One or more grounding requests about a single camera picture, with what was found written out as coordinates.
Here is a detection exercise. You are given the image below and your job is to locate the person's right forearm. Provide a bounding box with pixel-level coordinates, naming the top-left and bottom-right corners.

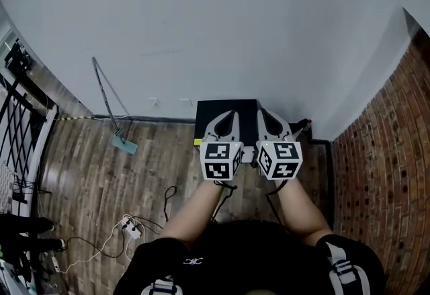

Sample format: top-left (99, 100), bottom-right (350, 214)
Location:
top-left (268, 179), bottom-right (334, 248)

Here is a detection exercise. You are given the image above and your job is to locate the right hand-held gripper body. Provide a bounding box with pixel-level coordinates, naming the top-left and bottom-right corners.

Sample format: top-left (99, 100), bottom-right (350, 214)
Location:
top-left (255, 140), bottom-right (304, 181)

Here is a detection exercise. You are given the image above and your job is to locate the person's left forearm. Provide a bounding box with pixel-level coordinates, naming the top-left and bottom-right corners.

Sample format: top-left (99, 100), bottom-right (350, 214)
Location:
top-left (159, 179), bottom-right (237, 250)

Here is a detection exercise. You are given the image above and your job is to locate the black looped floor cable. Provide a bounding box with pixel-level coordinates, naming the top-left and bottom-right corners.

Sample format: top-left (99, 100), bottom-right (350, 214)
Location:
top-left (163, 185), bottom-right (178, 222)

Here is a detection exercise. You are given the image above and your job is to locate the long white power cable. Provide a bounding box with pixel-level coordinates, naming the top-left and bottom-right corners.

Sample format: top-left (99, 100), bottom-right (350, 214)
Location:
top-left (56, 219), bottom-right (136, 275)

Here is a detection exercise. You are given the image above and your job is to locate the black metal rack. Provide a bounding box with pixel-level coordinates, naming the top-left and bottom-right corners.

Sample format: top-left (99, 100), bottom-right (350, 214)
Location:
top-left (0, 37), bottom-right (48, 214)

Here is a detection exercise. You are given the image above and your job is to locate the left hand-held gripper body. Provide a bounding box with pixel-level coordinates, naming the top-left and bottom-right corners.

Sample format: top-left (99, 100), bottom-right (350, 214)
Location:
top-left (200, 140), bottom-right (245, 182)

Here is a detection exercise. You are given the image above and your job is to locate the left hand-held gripper cable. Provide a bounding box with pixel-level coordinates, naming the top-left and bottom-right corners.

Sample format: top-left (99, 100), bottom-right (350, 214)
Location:
top-left (210, 180), bottom-right (239, 224)

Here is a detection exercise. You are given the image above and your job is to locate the green flat mop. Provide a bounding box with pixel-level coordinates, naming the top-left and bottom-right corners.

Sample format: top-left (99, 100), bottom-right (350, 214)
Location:
top-left (91, 56), bottom-right (139, 156)

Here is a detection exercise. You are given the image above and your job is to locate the yellow black striped floor strip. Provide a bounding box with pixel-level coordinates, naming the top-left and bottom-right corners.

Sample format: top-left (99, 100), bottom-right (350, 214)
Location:
top-left (54, 115), bottom-right (95, 122)

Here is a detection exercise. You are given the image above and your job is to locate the person's black shirt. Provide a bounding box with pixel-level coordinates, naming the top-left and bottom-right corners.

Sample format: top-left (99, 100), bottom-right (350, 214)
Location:
top-left (113, 218), bottom-right (388, 295)

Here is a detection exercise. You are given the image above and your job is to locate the grey harness strap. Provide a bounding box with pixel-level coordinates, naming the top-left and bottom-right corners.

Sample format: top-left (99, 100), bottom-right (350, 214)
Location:
top-left (322, 240), bottom-right (371, 295)
top-left (140, 273), bottom-right (184, 295)

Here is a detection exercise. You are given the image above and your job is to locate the black box cabinet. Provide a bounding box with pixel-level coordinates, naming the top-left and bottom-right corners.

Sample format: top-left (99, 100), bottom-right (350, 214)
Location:
top-left (193, 98), bottom-right (314, 167)

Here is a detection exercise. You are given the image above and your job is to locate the white power strip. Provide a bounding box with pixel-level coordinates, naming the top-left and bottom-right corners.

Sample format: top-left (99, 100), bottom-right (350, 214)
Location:
top-left (118, 215), bottom-right (144, 240)

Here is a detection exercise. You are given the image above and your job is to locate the long black power cable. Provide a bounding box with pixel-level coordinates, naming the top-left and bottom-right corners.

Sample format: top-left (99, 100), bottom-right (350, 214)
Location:
top-left (64, 216), bottom-right (165, 259)

